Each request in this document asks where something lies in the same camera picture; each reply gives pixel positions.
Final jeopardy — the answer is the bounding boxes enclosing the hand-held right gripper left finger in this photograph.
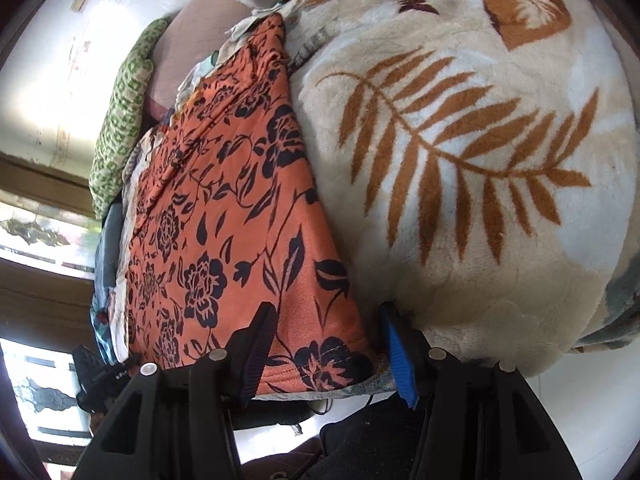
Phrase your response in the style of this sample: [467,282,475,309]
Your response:
[75,302,278,480]

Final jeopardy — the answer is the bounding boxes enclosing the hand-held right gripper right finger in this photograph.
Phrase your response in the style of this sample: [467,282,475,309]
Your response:
[378,301,583,480]

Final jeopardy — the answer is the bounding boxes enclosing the orange floral shirt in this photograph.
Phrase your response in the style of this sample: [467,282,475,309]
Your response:
[122,12,381,393]

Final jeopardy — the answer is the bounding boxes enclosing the turquoise cloth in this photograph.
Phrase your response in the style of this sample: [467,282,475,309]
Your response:
[90,300,117,361]

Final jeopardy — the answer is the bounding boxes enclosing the person's dark trousers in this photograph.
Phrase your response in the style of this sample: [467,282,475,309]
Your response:
[300,395,431,480]

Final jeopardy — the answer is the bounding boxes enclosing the blue folded cloth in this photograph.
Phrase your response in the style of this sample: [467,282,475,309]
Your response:
[92,200,126,311]

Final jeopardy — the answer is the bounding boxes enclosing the stained glass window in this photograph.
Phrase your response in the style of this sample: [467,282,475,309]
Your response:
[0,200,101,451]

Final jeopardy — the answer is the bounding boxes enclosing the green patterned pillow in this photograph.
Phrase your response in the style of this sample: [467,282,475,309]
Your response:
[89,16,173,218]

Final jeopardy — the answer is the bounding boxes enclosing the cream leaf-print blanket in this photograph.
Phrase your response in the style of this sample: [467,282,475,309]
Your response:
[107,0,640,401]

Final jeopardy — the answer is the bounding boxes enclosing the white glove with blue cuff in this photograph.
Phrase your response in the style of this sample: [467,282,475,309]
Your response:
[177,55,221,103]

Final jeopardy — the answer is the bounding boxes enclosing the pink bolster cushion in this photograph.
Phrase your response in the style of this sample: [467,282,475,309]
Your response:
[145,0,261,126]

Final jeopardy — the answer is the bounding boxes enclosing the small white cloth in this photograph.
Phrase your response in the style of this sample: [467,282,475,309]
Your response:
[227,5,281,43]

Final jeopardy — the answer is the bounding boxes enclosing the wooden window frame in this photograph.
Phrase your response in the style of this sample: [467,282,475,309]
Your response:
[0,152,108,466]

